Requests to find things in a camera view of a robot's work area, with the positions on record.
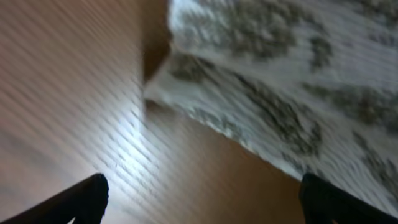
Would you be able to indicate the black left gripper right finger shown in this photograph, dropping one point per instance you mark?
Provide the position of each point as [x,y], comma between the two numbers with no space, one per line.
[322,202]

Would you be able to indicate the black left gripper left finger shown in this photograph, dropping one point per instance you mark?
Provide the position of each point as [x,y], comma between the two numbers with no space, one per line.
[82,203]

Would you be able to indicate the white fern print cloth bag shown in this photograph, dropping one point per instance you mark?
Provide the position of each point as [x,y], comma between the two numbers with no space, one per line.
[307,85]

